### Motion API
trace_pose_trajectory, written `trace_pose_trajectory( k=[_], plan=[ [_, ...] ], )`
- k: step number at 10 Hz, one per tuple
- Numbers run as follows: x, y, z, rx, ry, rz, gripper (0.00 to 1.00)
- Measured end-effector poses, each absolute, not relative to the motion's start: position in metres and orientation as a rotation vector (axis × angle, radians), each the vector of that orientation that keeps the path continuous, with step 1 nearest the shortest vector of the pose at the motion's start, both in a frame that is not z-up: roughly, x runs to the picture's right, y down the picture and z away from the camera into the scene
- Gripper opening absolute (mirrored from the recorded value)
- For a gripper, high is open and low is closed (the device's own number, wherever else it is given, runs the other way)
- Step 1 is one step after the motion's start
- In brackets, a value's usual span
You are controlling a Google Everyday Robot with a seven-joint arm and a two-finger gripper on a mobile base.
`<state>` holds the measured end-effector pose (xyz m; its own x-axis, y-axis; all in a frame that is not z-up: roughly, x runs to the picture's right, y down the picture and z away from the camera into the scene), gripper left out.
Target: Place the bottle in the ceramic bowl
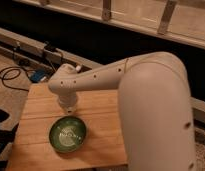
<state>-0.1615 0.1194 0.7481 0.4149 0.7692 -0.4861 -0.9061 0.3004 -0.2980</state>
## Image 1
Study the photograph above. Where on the blue box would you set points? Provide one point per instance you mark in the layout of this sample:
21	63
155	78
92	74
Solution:
37	76

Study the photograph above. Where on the black power adapter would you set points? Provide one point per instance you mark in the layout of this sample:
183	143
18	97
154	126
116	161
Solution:
50	48

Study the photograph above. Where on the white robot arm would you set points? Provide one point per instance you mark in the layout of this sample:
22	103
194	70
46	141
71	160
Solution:
154	104

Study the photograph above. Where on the green ceramic bowl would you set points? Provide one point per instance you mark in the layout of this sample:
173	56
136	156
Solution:
67	134

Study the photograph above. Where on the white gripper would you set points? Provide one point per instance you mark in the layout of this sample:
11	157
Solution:
68	102

